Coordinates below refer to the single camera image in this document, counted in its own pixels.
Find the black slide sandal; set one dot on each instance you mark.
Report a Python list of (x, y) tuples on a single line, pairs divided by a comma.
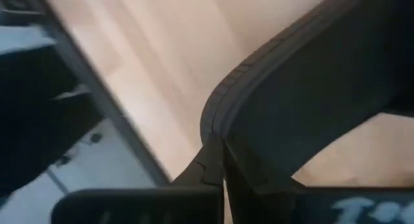
[(307, 88)]

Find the black aluminium frame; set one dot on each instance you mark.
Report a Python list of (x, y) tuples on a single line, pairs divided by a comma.
[(110, 104)]

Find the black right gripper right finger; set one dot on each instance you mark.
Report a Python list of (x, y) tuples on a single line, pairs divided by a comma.
[(252, 191)]

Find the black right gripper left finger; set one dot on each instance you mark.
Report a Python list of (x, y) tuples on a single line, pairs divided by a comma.
[(207, 172)]

